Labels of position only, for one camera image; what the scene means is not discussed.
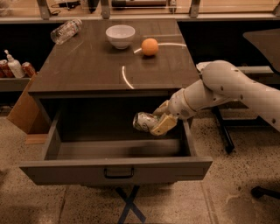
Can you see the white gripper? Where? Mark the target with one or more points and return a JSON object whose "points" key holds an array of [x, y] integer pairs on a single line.
{"points": [[178, 105]]}

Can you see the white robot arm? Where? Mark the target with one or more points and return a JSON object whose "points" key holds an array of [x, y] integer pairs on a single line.
{"points": [[221, 82]]}

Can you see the open grey top drawer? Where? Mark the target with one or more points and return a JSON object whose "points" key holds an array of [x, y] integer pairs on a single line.
{"points": [[89, 135]]}

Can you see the red soda can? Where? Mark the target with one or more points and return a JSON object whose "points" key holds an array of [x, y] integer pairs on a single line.
{"points": [[29, 69], [5, 70]]}

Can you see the grey cabinet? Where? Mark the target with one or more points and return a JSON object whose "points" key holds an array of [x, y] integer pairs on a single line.
{"points": [[88, 67]]}

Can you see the orange fruit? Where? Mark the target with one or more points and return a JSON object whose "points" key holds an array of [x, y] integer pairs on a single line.
{"points": [[149, 47]]}

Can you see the black table leg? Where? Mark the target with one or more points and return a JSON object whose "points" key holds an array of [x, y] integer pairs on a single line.
{"points": [[229, 143]]}

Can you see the white bowl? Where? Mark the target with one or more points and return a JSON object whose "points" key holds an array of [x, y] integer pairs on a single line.
{"points": [[120, 36]]}

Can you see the blue tape cross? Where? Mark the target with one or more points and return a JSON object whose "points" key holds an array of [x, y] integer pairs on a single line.
{"points": [[130, 205]]}

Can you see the black chair base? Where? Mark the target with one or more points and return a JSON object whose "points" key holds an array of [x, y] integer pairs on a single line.
{"points": [[258, 192]]}

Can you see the clear plastic water bottle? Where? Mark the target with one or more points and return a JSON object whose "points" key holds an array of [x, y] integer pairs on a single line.
{"points": [[66, 31]]}

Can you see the white pump bottle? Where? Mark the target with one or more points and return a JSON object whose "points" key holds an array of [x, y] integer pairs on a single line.
{"points": [[14, 66]]}

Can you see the black drawer handle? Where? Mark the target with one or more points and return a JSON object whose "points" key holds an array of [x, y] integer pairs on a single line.
{"points": [[119, 173]]}

